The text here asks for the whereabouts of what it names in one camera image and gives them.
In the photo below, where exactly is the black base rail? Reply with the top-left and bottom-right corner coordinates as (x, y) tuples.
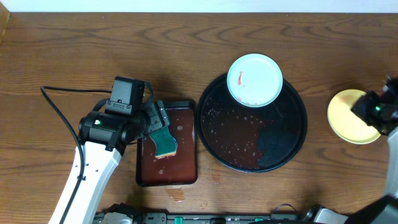
(93, 203), (314, 224)

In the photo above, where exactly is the dark red rectangular tray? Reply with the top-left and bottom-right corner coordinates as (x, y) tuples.
(136, 101), (198, 187)

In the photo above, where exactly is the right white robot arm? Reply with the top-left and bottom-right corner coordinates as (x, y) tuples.
(303, 79), (397, 223)

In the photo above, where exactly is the black round tray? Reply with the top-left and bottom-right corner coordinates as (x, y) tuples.
(195, 74), (308, 173)

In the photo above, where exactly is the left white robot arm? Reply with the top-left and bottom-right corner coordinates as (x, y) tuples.
(50, 100), (177, 223)

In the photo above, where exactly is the light green plate back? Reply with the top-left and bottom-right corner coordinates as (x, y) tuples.
(226, 54), (283, 108)

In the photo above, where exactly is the yellow plate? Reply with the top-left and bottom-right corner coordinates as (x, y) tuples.
(327, 89), (381, 144)

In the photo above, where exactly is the green yellow sponge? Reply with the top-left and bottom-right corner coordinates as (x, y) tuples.
(149, 127), (178, 158)

